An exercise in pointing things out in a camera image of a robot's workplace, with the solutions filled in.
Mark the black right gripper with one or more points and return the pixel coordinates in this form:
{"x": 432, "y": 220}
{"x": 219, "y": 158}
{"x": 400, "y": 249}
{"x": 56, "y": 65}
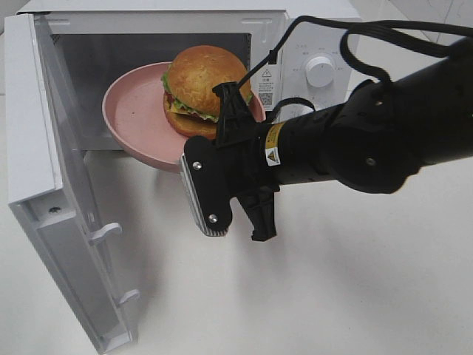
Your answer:
{"x": 239, "y": 165}

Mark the burger with lettuce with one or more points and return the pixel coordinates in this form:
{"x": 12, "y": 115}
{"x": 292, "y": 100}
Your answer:
{"x": 190, "y": 105}

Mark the white microwave door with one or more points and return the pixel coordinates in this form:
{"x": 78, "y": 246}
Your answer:
{"x": 49, "y": 190}

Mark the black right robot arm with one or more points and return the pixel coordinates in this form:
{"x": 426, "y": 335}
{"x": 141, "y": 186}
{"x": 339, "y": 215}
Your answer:
{"x": 384, "y": 133}

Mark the white warning label sticker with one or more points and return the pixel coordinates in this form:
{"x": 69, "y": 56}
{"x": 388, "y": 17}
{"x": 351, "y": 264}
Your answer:
{"x": 266, "y": 88}

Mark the white upper microwave knob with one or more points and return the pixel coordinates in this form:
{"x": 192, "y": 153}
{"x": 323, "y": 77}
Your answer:
{"x": 319, "y": 71}

